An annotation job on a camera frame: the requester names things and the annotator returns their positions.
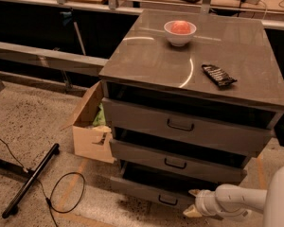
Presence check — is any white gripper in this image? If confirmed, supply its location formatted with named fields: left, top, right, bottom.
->
left=183, top=189, right=217, bottom=218

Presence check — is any grey bottom drawer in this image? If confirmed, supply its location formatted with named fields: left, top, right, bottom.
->
left=111, top=160, right=218, bottom=211

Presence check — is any grey drawer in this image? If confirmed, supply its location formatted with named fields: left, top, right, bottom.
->
left=110, top=139, right=246, bottom=183
left=111, top=160, right=218, bottom=211
left=101, top=96, right=275, bottom=158

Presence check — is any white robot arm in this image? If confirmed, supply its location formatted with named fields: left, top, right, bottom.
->
left=183, top=166, right=284, bottom=227

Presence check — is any grey middle drawer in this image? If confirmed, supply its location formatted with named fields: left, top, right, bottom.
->
left=110, top=139, right=246, bottom=183

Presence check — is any grey drawer cabinet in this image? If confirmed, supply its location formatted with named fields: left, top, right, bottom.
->
left=98, top=9, right=284, bottom=163

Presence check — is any grey top drawer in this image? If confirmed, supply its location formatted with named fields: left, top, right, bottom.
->
left=101, top=96, right=275, bottom=158

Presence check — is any cardboard box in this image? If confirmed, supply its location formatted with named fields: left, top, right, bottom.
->
left=62, top=82, right=115, bottom=164

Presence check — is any green bag in box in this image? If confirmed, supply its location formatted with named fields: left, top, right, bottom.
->
left=93, top=104, right=106, bottom=127

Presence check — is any white bowl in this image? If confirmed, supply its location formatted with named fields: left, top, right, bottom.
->
left=164, top=21, right=197, bottom=46

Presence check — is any red apple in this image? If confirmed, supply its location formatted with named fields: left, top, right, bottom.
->
left=170, top=21, right=191, bottom=34

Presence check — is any black stand leg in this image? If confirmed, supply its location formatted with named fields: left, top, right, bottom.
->
left=2, top=143, right=60, bottom=218

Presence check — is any black floor cable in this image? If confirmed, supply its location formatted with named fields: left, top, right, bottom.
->
left=0, top=131, right=86, bottom=227

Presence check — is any grey metal rail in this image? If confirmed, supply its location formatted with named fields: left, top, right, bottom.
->
left=0, top=42, right=108, bottom=77

